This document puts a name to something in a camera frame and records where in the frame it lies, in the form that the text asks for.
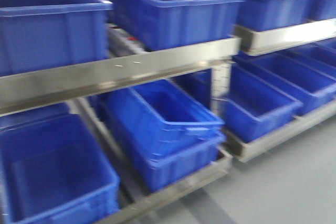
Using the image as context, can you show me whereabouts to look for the steel rack at left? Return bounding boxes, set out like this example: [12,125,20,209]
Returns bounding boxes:
[0,0,242,224]

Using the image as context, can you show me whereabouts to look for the stacked blue crates lower middle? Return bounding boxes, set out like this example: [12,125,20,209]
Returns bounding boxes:
[99,80,226,191]

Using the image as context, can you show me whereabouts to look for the blue rack crate upper middle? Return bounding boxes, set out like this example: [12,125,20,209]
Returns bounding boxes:
[109,0,244,50]

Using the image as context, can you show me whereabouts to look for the blue rack crate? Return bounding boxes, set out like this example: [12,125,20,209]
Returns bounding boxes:
[1,114,120,223]
[1,0,113,76]
[109,0,244,50]

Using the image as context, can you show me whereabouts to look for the blue crate right rack lower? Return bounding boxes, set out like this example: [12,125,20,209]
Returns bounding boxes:
[222,66,302,143]

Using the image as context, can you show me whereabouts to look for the blue crate rack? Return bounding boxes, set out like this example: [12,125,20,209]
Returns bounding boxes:
[237,0,313,31]
[222,66,302,143]

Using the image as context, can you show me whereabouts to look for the blue crate right rack upper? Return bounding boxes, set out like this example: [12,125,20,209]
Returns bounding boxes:
[237,0,313,31]

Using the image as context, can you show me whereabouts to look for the blue rack crate lower left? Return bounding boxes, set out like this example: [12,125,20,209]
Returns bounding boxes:
[1,114,120,223]

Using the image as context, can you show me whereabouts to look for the blue rack crate upper left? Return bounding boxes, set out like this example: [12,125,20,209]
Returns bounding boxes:
[1,0,113,76]

